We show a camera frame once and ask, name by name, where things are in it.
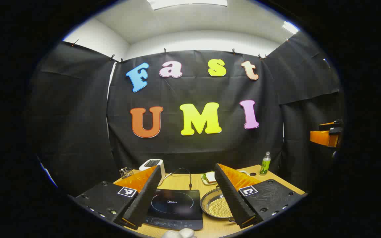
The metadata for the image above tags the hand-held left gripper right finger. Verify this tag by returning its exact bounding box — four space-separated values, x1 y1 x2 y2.
214 163 307 229

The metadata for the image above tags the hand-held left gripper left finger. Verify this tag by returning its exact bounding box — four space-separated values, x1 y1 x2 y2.
75 165 162 231

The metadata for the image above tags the pile of soybeans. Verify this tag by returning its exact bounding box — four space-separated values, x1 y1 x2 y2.
208 197 233 218

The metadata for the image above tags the stainless steel pot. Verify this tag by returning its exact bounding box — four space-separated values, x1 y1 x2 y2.
200 188 240 222

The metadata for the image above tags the black induction cooktop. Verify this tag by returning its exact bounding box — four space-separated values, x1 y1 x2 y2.
144 188 203 231

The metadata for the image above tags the white rectangular plate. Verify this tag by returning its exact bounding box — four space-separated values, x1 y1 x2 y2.
201 174 218 185

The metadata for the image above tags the white toaster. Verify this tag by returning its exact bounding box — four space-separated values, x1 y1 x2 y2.
139 159 166 185

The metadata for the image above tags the green drink bottle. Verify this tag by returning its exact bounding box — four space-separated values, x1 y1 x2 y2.
260 151 272 176

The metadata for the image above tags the ceiling light panel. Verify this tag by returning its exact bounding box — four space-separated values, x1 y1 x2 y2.
282 21 300 34
147 0 228 10

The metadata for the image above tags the black power cable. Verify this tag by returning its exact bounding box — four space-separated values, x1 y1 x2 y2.
171 168 193 190

